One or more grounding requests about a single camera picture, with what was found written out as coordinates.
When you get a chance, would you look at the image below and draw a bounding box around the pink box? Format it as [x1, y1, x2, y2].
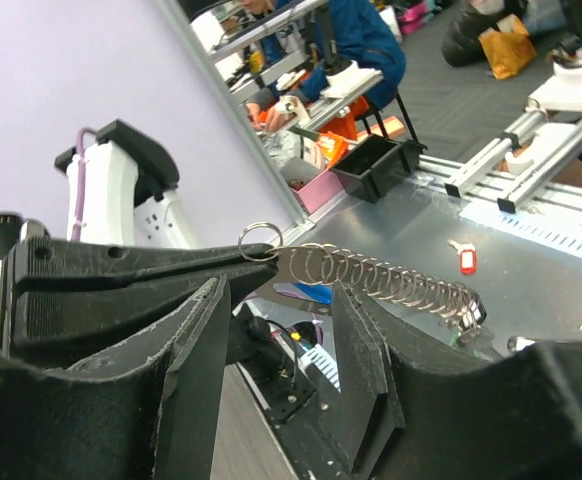
[292, 170, 343, 214]

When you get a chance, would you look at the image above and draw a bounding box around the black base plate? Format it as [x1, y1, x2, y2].
[228, 303, 354, 479]

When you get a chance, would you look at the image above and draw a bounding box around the black plastic bin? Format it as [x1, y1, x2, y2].
[330, 135, 426, 203]

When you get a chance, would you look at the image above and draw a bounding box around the white slotted cable duct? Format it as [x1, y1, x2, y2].
[460, 203, 582, 259]

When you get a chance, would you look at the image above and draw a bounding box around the blue key tag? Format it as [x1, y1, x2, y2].
[275, 283, 332, 305]

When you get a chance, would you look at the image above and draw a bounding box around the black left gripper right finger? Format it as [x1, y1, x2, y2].
[332, 285, 582, 479]

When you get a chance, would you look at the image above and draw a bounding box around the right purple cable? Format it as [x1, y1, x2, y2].
[69, 127, 98, 244]

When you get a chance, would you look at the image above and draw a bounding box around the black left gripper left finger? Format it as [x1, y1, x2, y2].
[0, 277, 231, 479]

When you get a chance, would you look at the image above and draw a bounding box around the orange paper bag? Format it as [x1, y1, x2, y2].
[478, 15, 537, 80]

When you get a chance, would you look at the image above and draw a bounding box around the person in blue jacket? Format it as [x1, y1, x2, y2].
[241, 0, 407, 140]

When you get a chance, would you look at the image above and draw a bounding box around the red key tag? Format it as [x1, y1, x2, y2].
[458, 244, 477, 275]

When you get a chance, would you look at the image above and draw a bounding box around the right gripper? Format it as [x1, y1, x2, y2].
[0, 237, 277, 355]

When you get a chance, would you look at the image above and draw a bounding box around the black key tag on organizer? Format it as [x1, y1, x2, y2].
[461, 296, 487, 331]

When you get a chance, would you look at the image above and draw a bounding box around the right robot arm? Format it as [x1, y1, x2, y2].
[0, 120, 277, 363]

